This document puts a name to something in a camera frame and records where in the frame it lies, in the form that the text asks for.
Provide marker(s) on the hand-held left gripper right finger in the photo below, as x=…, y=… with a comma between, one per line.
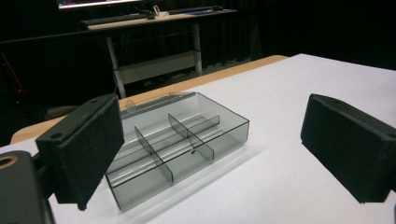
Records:
x=348, y=146

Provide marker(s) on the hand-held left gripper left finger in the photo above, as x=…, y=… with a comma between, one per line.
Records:
x=81, y=149

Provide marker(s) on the grey transparent divided box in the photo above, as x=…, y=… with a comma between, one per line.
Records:
x=174, y=146

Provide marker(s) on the white-legged desk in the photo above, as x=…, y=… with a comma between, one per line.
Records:
x=155, y=46

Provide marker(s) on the black keyboard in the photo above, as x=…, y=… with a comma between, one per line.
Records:
x=113, y=19

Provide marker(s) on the monitor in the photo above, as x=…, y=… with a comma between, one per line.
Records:
x=93, y=3

